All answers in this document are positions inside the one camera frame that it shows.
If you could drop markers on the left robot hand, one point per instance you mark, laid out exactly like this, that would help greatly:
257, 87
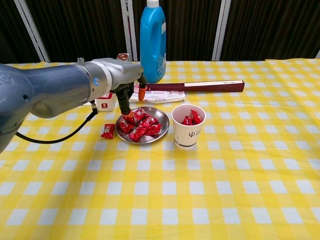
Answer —
125, 73

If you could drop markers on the white paper cup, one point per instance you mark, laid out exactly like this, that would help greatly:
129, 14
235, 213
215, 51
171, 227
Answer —
188, 136

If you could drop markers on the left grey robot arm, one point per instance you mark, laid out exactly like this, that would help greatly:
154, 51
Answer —
50, 87

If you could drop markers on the red white cling film box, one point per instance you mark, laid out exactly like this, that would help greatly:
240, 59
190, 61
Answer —
106, 103

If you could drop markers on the blue detergent bottle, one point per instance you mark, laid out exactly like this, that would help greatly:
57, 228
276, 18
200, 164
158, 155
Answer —
152, 50

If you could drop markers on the pink white wet wipes pack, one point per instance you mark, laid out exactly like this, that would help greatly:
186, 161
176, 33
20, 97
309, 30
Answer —
165, 96

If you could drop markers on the round steel plate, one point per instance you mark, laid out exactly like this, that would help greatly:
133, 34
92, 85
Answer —
162, 117

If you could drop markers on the long maroon fan case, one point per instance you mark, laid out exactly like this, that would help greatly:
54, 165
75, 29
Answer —
212, 86

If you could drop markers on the yellow checked tablecloth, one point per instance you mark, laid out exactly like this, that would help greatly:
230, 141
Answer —
160, 187
300, 72

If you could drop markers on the white metal frame post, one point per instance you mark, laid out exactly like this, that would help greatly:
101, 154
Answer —
32, 30
128, 30
221, 30

